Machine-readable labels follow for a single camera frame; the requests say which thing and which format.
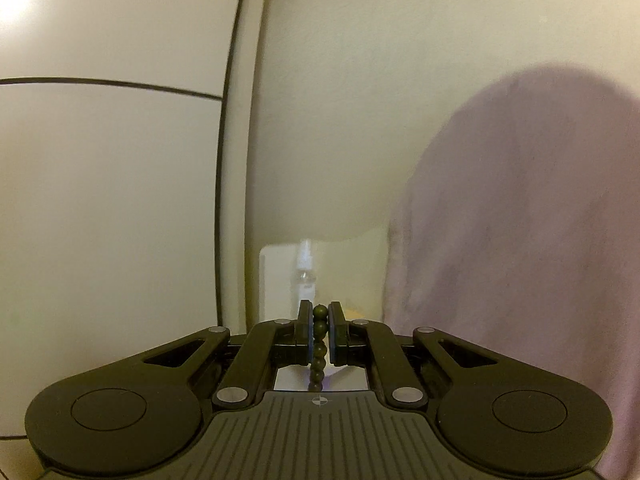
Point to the pink fleece blanket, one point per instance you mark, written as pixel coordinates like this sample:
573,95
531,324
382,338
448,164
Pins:
525,235

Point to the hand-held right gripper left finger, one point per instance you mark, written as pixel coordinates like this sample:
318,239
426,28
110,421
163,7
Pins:
306,336

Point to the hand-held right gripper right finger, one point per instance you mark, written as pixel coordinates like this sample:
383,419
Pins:
336,336

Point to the clear spray bottle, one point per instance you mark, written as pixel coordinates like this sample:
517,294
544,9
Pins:
305,275

